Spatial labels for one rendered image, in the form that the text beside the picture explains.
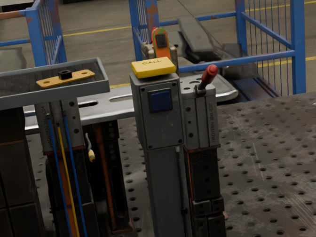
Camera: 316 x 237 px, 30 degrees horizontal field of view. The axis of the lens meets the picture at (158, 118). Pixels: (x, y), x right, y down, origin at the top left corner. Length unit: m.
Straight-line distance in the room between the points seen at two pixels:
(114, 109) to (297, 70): 2.05
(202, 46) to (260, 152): 1.68
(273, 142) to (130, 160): 0.42
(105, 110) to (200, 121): 0.22
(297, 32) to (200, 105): 2.06
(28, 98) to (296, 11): 2.38
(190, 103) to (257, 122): 0.81
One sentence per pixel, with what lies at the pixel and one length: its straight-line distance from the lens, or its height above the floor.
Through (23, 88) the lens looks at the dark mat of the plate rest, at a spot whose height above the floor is 1.16.
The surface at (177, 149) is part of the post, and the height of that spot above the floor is 1.02.
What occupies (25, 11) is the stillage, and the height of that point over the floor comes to 0.94.
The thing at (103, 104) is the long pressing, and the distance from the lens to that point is 1.26.
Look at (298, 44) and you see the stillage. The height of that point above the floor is 0.59.
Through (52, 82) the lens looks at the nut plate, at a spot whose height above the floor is 1.16.
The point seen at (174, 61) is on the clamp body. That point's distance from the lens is 1.42.
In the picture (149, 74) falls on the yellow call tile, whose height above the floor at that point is 1.15.
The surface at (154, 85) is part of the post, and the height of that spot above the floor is 1.13.
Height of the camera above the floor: 1.41
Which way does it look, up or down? 21 degrees down
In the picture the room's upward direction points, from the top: 7 degrees counter-clockwise
